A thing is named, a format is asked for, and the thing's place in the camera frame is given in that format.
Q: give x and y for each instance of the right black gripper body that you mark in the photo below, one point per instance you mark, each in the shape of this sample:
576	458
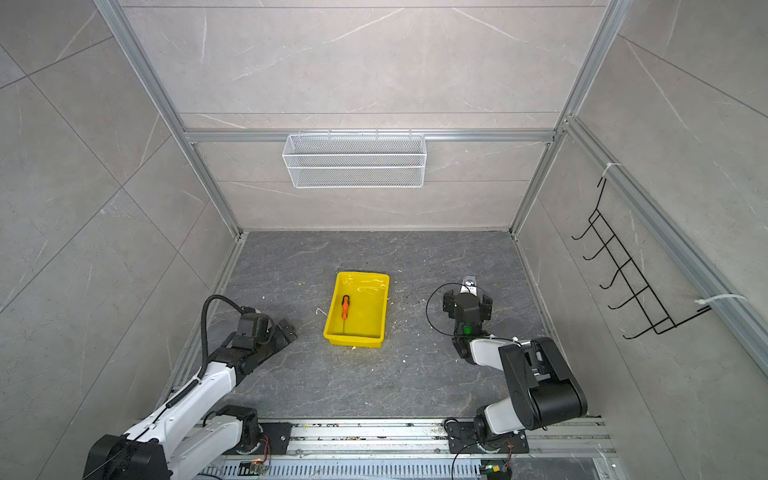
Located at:
451	302

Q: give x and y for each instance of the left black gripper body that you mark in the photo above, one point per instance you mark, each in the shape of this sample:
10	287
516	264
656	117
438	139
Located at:
275	341

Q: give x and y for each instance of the orange handled screwdriver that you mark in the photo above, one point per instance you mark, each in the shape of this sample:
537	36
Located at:
345	311

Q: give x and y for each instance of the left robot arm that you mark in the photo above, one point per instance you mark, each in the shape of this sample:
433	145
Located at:
190	430

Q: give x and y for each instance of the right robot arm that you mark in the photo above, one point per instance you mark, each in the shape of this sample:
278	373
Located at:
542	390

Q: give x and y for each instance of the yellow plastic bin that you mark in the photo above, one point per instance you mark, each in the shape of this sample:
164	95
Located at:
366	323

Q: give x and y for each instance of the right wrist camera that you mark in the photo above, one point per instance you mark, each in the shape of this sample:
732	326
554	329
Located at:
469	284

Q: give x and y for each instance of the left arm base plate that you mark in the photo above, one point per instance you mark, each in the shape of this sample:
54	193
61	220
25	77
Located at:
270	438

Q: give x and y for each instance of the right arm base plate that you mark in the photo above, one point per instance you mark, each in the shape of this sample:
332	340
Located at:
464	439

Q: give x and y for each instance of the aluminium frame rail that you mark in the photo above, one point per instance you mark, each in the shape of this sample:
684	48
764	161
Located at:
423	437

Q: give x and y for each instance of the white wire mesh basket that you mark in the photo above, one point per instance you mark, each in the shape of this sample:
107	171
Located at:
360	160

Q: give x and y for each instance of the black wire hook rack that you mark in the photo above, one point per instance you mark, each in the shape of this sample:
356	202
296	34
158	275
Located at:
641	294

